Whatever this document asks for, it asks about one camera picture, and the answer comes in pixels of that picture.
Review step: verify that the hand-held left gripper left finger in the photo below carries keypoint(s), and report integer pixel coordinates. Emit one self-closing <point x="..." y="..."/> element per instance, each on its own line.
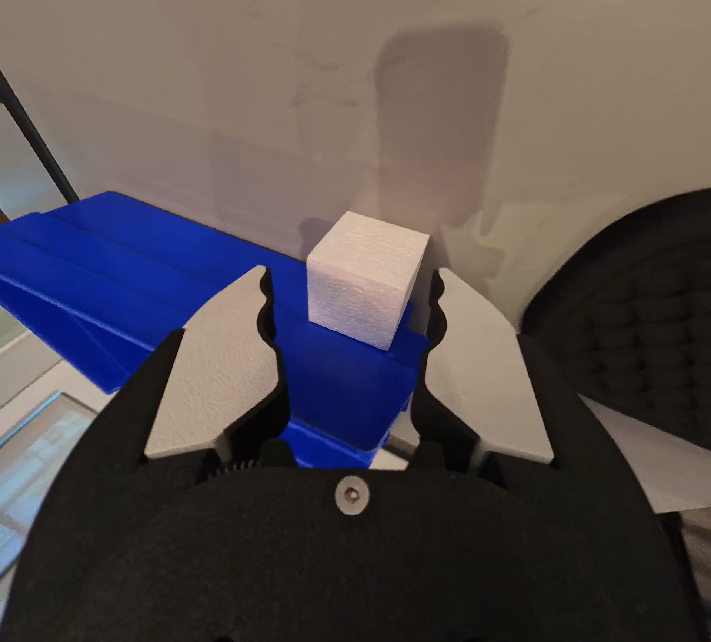
<point x="216" y="375"/>

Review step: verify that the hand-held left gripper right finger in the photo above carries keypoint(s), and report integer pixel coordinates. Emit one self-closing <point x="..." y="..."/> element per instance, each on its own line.
<point x="483" y="375"/>

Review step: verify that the blue plastic bin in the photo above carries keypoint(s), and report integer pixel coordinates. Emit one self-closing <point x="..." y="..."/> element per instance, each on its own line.
<point x="111" y="275"/>

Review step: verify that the white foam cube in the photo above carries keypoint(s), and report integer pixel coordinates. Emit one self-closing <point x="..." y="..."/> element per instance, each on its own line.
<point x="361" y="286"/>

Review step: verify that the black wrist rest pad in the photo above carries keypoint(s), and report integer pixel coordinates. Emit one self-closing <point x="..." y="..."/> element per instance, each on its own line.
<point x="627" y="320"/>

